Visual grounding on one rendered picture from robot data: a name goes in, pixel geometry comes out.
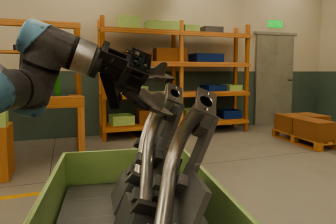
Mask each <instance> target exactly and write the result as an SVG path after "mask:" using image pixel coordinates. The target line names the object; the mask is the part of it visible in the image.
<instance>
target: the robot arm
mask: <svg viewBox="0 0 336 224"><path fill-rule="evenodd" d="M109 46H110V42H108V41H105V40H104V42H103V44H102V46H100V47H98V44H96V43H94V42H91V41H89V40H86V39H84V38H80V37H79V36H76V35H74V34H72V33H69V32H67V31H64V30H62V29H59V28H57V27H55V26H53V25H52V24H47V23H45V22H42V21H39V20H36V19H33V18H31V19H27V20H26V21H25V22H24V23H23V25H22V26H21V28H20V30H19V33H18V35H17V40H16V43H15V48H16V50H17V51H19V52H21V53H22V54H23V55H24V56H23V60H22V63H21V65H20V68H19V69H7V68H5V67H4V66H3V65H2V64H1V63H0V113H3V112H5V111H12V112H13V113H15V114H18V115H21V116H24V117H29V118H31V117H33V118H38V117H40V116H42V115H43V114H44V112H45V109H46V107H47V105H48V104H49V102H50V97H51V94H52V92H53V89H54V86H55V84H56V81H57V78H58V75H59V72H60V69H61V68H64V69H67V70H70V71H72V72H75V73H78V74H81V75H83V76H87V75H89V77H92V78H95V77H96V75H97V72H99V73H100V74H99V75H100V79H101V82H102V85H103V88H104V91H105V94H106V97H107V100H108V104H109V107H110V109H119V108H120V106H121V102H122V99H123V96H125V97H126V98H127V99H128V100H129V101H130V102H131V103H132V104H134V105H135V106H137V107H140V108H142V109H144V110H146V111H151V112H153V113H156V114H160V115H164V116H169V117H172V116H173V115H174V114H173V113H172V112H171V111H169V110H168V109H167V108H164V107H163V105H164V102H165V98H166V96H165V94H164V93H163V92H161V91H156V92H150V91H149V90H147V89H146V88H142V89H141V87H142V85H143V84H145V82H147V83H150V82H151V81H156V82H165V83H168V82H171V81H174V80H175V78H174V77H172V76H170V75H168V74H166V73H165V72H166V68H167V65H168V64H167V63H166V62H165V61H163V62H160V63H159V64H158V65H157V66H155V67H151V62H152V57H151V56H152V55H151V54H149V53H146V52H144V51H142V50H139V49H137V48H134V47H132V46H131V47H130V49H127V50H125V51H128V52H125V51H124V53H122V52H120V51H117V50H115V49H112V48H110V47H109ZM125 53H127V54H125ZM122 95H123V96H122Z"/></svg>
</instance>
